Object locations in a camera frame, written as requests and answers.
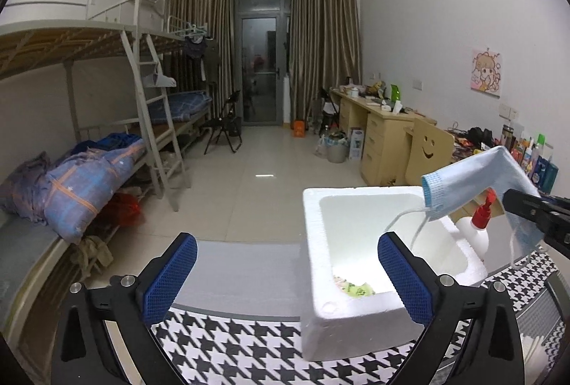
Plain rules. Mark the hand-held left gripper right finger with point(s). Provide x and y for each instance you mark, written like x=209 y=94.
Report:
x=403 y=278

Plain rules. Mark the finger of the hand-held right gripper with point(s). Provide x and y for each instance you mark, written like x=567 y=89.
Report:
x=527 y=206

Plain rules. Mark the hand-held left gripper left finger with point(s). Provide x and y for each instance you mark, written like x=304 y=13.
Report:
x=171 y=273

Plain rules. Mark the blue face mask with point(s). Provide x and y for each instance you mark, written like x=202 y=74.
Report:
x=472 y=175

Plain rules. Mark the white foam box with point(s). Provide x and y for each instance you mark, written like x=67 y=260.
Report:
x=320 y=278

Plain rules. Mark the row of toiletry bottles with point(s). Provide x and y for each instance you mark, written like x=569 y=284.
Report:
x=534 y=162

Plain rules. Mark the green snack packet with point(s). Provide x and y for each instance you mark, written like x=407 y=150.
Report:
x=356 y=289

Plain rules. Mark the white lotion bottle red pump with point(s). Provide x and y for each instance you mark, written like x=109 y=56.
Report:
x=474 y=233

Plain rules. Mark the red plastic bag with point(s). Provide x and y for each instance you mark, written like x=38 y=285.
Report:
x=124 y=211

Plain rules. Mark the khaki cloth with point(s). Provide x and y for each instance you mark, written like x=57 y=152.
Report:
x=93 y=255

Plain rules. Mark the black rounded item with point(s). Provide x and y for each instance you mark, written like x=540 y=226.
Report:
x=481 y=137

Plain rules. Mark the black white houndstooth table cloth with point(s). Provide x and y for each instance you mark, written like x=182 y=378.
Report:
x=249 y=345

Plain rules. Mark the wooden chair with smiley cutout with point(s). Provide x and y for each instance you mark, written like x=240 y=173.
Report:
x=427 y=144

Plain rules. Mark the blue plaid quilt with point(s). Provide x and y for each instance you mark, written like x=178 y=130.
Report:
x=89 y=184

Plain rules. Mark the grey metal bucket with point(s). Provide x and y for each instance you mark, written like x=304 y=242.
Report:
x=337 y=151

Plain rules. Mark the blue white carton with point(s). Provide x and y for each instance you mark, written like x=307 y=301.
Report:
x=357 y=142

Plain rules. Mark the light wooden desk with drawers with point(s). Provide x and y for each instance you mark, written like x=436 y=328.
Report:
x=383 y=131

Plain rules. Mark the black folding chair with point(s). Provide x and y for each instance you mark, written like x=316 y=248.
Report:
x=225 y=131

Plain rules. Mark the white metal bed ladder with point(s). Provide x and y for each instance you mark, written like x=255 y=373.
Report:
x=153 y=117

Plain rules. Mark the blue plaid mattress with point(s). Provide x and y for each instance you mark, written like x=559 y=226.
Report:
x=182 y=104

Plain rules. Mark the purple patterned blanket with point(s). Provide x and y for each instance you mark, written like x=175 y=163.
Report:
x=22 y=189

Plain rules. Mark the green translucent desk item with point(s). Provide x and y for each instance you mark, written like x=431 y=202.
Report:
x=395 y=92

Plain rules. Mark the orange box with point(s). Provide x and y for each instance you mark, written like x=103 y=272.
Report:
x=298 y=129

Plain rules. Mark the dark hanging clothes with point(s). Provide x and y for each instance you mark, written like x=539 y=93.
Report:
x=196 y=51

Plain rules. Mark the brown curtain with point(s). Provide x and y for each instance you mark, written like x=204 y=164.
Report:
x=200 y=46
x=325 y=46

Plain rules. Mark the glass balcony door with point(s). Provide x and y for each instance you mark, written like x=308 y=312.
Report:
x=260 y=55

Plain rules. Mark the white metal bunk bed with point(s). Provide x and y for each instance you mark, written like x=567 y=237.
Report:
x=44 y=42
x=178 y=35

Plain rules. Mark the white wall socket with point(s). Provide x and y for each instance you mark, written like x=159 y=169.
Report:
x=417 y=84
x=508 y=111

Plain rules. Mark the pink cartoon wall poster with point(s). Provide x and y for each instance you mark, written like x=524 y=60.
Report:
x=485 y=71

